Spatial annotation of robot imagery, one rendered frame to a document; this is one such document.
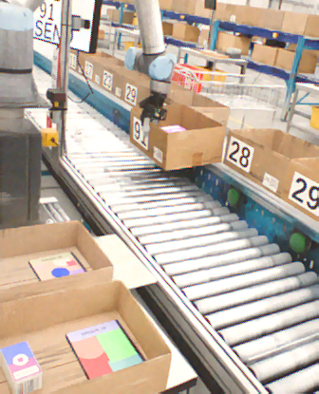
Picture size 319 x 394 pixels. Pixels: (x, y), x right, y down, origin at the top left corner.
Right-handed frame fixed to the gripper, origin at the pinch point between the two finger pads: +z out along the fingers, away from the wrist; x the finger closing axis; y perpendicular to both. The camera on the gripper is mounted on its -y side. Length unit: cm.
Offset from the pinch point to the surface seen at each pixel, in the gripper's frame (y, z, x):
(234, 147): 26.2, -4.9, 29.3
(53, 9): -64, -41, -30
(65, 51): -36, -25, -30
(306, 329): 109, 22, 1
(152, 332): 102, 19, -46
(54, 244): 50, 25, -52
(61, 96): -24.5, -7.0, -32.7
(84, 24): -36, -39, -23
